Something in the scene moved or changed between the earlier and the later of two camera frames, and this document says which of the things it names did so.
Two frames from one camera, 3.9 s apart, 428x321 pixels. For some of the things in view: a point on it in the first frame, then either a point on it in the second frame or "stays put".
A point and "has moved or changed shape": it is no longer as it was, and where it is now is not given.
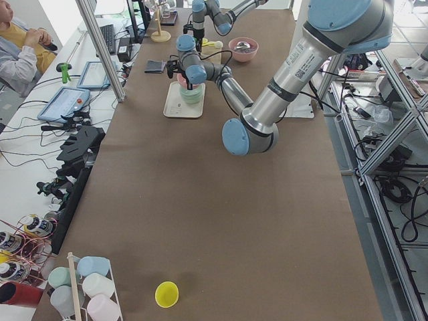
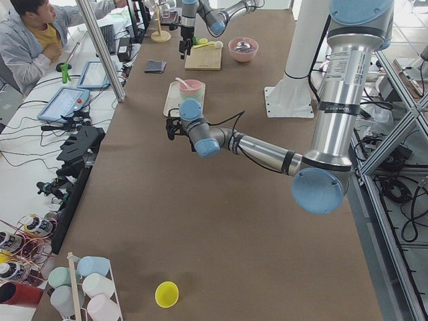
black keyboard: (108, 32) stays put
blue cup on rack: (88, 265) stays put
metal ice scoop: (242, 45) stays put
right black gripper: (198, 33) -> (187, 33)
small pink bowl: (182, 81) has moved or changed shape
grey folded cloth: (154, 67) stays put
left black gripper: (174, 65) -> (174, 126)
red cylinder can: (14, 293) stays put
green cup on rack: (59, 276) stays put
